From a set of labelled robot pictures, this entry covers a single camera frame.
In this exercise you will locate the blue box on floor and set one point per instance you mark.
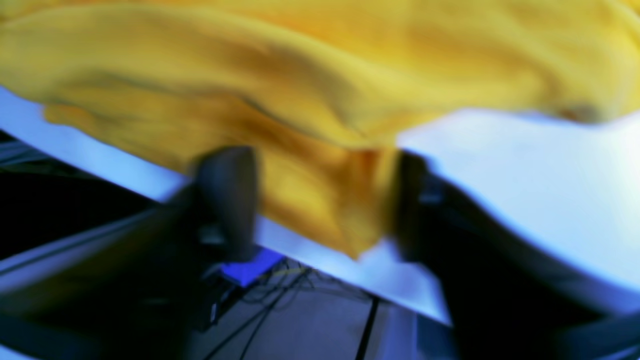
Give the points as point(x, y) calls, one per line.
point(243, 274)

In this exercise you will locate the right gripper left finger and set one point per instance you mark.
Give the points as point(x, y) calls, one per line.
point(131, 289)

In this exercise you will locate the yellow t-shirt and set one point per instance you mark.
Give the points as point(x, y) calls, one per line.
point(320, 88)

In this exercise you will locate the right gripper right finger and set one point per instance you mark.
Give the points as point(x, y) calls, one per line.
point(506, 299)

